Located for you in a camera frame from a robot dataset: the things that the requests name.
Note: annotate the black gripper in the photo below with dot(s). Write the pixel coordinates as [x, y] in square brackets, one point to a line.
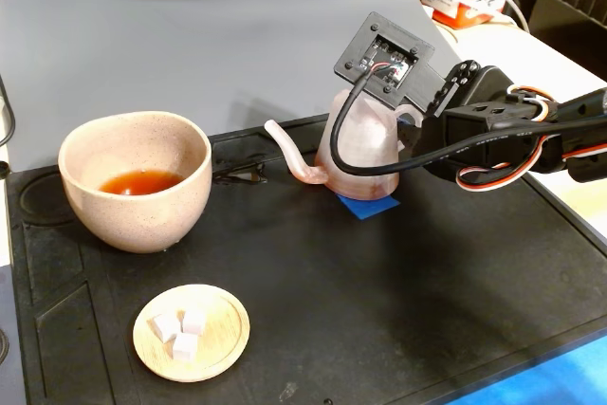
[429, 136]

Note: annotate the translucent pink kettle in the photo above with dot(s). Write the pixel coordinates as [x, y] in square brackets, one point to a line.
[365, 158]

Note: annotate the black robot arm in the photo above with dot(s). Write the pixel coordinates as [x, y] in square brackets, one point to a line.
[569, 139]

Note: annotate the beige speckled ceramic cup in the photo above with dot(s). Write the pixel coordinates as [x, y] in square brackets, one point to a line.
[142, 225]

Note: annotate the blue tape patch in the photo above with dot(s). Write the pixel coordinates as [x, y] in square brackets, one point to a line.
[367, 208]

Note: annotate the black rubber work mat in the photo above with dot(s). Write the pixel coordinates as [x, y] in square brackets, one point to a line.
[379, 281]

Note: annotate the glossy black small piece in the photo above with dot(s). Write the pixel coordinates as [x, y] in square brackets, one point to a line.
[242, 177]

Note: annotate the round wooden plate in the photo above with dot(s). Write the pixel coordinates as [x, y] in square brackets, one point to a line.
[223, 329]

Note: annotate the wide blue tape strip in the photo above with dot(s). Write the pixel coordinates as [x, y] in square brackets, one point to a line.
[559, 376]

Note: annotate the white sugar cube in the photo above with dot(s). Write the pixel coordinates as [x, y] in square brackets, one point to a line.
[185, 347]
[193, 321]
[165, 327]

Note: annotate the grey backdrop sheet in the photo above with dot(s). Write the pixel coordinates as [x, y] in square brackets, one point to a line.
[118, 44]

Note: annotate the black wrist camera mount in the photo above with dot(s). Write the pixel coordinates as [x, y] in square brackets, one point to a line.
[384, 59]

